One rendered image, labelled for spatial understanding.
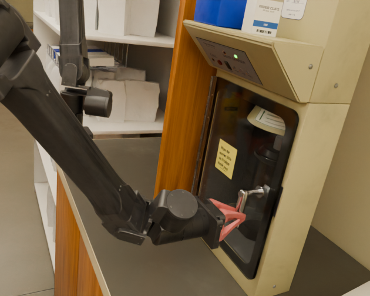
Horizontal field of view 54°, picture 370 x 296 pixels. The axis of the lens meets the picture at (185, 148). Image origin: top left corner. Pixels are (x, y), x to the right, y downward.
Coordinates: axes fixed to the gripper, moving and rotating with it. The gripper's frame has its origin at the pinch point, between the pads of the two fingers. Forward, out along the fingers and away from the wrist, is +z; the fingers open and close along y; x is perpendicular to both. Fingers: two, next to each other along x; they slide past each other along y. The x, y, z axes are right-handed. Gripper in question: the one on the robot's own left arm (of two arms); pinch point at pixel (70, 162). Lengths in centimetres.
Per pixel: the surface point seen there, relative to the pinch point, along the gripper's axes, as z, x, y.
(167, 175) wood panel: 2.3, -8.7, 25.4
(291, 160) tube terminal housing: -19, -46, 32
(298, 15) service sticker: -45, -38, 33
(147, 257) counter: 16.4, -24.5, 14.5
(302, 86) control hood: -33, -46, 30
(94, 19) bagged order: -31, 92, 28
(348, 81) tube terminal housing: -35, -46, 41
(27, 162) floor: 109, 235, 9
